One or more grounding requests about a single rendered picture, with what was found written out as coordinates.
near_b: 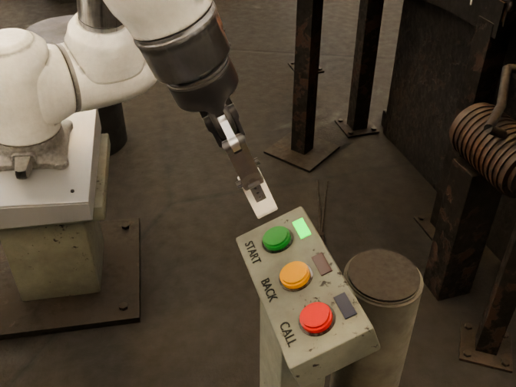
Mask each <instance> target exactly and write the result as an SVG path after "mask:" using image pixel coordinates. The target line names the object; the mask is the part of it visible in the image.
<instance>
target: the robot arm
mask: <svg viewBox="0 0 516 387"><path fill-rule="evenodd" d="M77 9H78V12H77V13H76V14H75V15H74V16H73V17H72V18H71V20H70V21H69V23H68V28H67V31H66V34H65V37H64V42H63V43H60V44H56V45H52V44H47V43H46V41H45V40H44V39H43V38H42V37H40V36H39V35H36V34H35V33H34V32H32V31H27V30H23V29H20V28H4V29H1V30H0V171H5V170H14V171H15V176H16V178H17V179H19V180H25V179H27V178H28V176H29V174H30V173H31V170H34V169H56V170H64V169H65V168H67V167H68V166H69V162H68V158H67V155H68V142H69V136H70V133H71V131H72V129H73V123H72V121H70V120H65V119H66V118H67V117H69V116H71V115H72V114H74V113H77V112H80V111H90V110H94V109H98V108H105V107H108V106H111V105H114V104H119V103H121V102H124V101H128V100H130V99H133V98H135V97H137V96H139V95H141V94H143V93H144V92H145V91H147V90H148V89H149V88H151V87H152V86H153V85H154V84H155V83H156V81H157V80H158V81H159V82H161V83H165V84H166V85H167V87H168V89H169V91H170V93H171V94H172V96H173V98H174V100H175V101H176V103H177V106H178V107H179V108H181V109H182V110H184V111H189V112H198V111H199V112H200V115H201V117H202V119H203V122H204V123H205V125H206V127H207V130H208V131H209V132H211V133H212V134H213V136H214V138H215V140H216V142H217V144H218V146H219V147H220V148H223V150H224V151H226V153H227V155H228V157H229V159H230V162H232V164H233V166H234V168H235V171H236V173H237V174H238V178H237V179H238V181H237V182H235V183H236V185H237V187H238V189H240V188H243V191H244V193H245V194H246V197H247V199H248V201H249V202H250V205H251V207H252V208H253V210H254V212H255V214H256V216H257V218H261V217H264V216H266V215H267V214H269V213H272V212H273V211H275V210H277V209H278V208H277V205H276V203H275V201H274V199H273V197H272V195H271V193H270V190H269V188H268V186H267V185H266V181H265V180H264V178H263V175H262V174H261V172H260V169H259V168H258V167H257V165H259V164H260V162H259V160H258V158H257V157H256V158H254V159H253V157H252V154H251V153H250V150H249V148H248V146H247V144H246V138H245V132H244V130H243V128H242V125H241V123H240V121H239V118H240V116H239V114H238V112H237V109H236V107H235V105H234V103H232V101H231V99H230V95H231V94H232V93H233V92H234V91H235V90H236V88H237V85H238V81H239V78H238V75H237V72H236V70H235V67H234V66H233V63H232V61H231V59H230V56H229V54H228V53H229V51H230V46H231V43H229V42H228V40H227V37H226V35H225V29H223V23H222V21H221V19H220V16H219V14H218V12H217V7H216V4H215V2H214V1H213V0H77Z"/></svg>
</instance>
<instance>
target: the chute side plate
mask: <svg viewBox="0 0 516 387"><path fill-rule="evenodd" d="M424 1H427V2H429V3H432V4H433V5H437V6H438V7H440V8H443V9H445V10H448V11H450V12H452V13H453V14H455V15H457V16H458V17H459V18H462V19H463V20H465V21H466V22H468V23H469V24H471V25H473V26H475V27H476V25H477V22H478V16H479V15H480V16H481V17H483V18H485V19H487V20H489V21H490V22H492V23H494V27H493V30H492V33H491V37H492V38H494V39H497V37H498V33H499V29H500V26H501V20H502V18H503V14H504V9H505V6H506V2H503V1H502V0H472V3H471V5H470V1H471V0H424Z"/></svg>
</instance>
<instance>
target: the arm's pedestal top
mask: <svg viewBox="0 0 516 387"><path fill-rule="evenodd" d="M110 149H111V143H110V139H109V134H101V141H100V149H99V157H98V172H97V180H96V188H95V196H94V212H93V220H82V221H75V222H67V223H52V224H45V225H37V226H29V227H15V228H7V229H0V231H3V230H17V229H24V228H32V227H46V226H54V225H62V224H70V223H83V222H91V221H99V220H105V215H106V203H107V192H108V171H109V160H110Z"/></svg>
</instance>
